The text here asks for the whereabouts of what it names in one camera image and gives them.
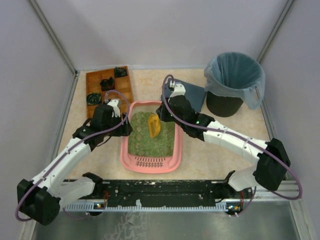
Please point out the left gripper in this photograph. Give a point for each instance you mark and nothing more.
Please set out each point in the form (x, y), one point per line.
(125, 124)

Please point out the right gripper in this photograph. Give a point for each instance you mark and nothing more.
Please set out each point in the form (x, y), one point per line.
(162, 113)

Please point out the yellow plastic litter scoop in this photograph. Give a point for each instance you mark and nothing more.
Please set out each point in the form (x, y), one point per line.
(154, 125)

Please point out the pink litter box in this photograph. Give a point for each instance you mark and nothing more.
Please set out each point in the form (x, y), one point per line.
(148, 164)

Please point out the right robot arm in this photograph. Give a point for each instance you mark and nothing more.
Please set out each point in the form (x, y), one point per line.
(269, 159)

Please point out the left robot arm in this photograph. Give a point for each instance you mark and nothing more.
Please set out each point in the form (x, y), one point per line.
(41, 198)

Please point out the green cat litter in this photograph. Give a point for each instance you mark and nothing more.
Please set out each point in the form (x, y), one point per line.
(141, 144)

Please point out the folded grey-blue cloth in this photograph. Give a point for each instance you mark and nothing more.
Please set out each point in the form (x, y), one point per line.
(194, 94)

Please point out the black green coiled item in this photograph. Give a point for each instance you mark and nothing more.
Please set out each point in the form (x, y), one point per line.
(94, 98)

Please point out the wooden compartment tray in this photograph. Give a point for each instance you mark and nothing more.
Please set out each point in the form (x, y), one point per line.
(123, 89)

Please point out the black coiled item middle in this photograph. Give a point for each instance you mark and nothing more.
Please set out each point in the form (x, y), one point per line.
(107, 84)

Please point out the black trash bin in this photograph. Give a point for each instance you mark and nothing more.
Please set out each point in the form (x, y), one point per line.
(223, 106)

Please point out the black coiled item top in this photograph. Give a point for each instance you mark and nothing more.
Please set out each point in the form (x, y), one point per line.
(120, 72)

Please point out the blue plastic bin liner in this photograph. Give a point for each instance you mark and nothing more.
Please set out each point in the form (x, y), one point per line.
(236, 75)

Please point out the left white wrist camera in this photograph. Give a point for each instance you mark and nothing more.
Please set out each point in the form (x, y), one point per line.
(115, 103)

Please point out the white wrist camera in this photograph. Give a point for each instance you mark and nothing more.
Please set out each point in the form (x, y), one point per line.
(176, 88)
(115, 103)

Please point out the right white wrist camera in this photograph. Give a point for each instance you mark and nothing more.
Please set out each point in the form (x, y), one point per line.
(176, 88)

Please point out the black metal base rail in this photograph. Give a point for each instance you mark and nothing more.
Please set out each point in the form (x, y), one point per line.
(162, 196)

